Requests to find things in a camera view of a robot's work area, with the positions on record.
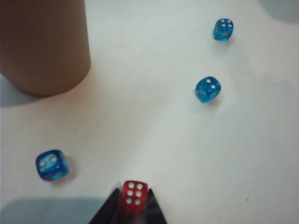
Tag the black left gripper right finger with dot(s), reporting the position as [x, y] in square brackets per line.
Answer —
[154, 212]

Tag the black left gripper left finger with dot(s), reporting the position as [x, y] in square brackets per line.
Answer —
[108, 210]

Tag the red translucent die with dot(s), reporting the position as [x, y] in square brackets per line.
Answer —
[133, 196]

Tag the brown paper cup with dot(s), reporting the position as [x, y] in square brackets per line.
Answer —
[42, 46]

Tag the blue translucent die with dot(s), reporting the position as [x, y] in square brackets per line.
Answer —
[223, 29]
[52, 165]
[208, 89]

